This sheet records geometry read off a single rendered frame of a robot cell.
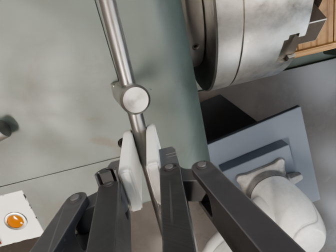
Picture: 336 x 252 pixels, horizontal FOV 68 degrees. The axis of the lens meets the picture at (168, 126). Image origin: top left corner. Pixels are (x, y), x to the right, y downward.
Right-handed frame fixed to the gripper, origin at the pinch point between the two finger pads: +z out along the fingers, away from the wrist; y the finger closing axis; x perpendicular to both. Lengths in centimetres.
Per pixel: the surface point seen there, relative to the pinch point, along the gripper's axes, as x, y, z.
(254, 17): 7.5, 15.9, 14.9
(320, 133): -85, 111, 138
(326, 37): -3, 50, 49
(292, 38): 3.5, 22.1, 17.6
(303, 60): -16, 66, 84
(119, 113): 0.6, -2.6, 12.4
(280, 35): 4.5, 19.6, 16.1
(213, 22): 8.0, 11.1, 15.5
